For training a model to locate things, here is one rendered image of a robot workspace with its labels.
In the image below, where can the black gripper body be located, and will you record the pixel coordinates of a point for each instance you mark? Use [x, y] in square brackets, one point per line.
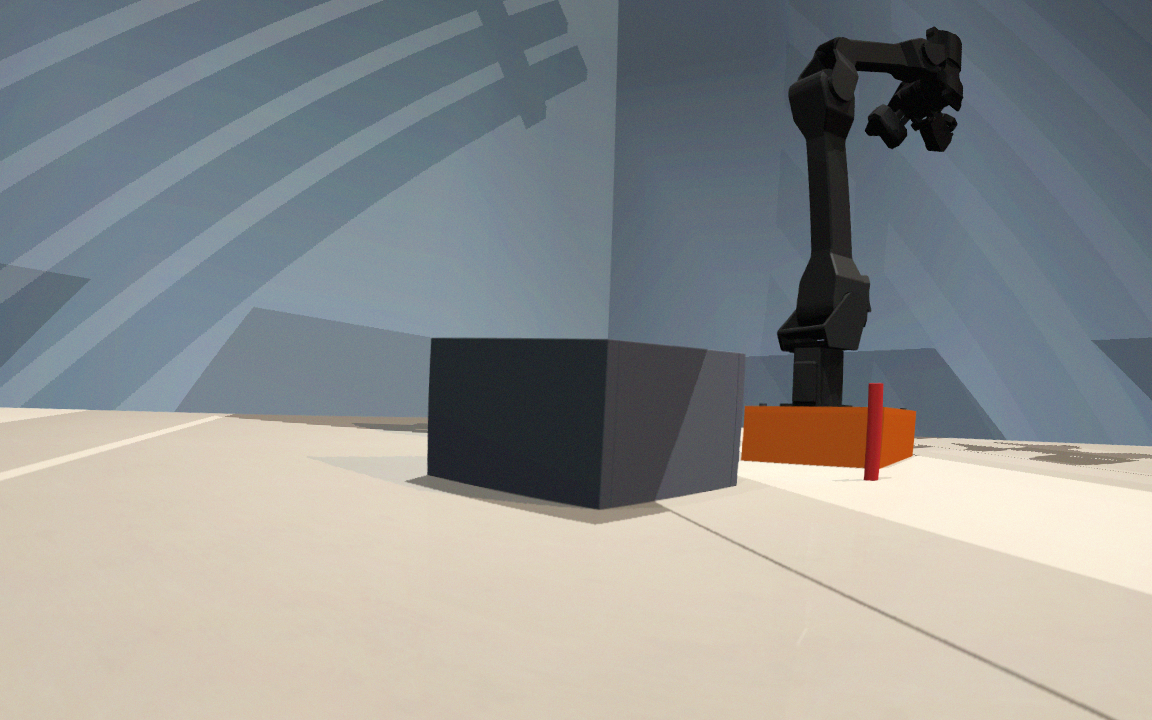
[912, 106]

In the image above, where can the red peg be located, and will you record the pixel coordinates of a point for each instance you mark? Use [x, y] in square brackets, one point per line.
[874, 431]

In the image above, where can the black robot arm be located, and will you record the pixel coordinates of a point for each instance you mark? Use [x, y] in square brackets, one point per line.
[833, 298]

